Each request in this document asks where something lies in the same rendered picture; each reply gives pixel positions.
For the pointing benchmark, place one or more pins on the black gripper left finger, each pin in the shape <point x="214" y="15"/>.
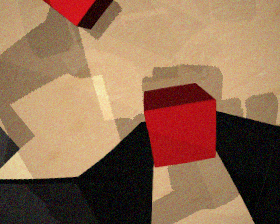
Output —
<point x="116" y="190"/>

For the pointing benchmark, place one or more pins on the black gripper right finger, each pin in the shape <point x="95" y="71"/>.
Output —
<point x="250" y="151"/>

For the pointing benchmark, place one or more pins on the red cube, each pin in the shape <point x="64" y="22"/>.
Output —
<point x="181" y="121"/>
<point x="83" y="13"/>

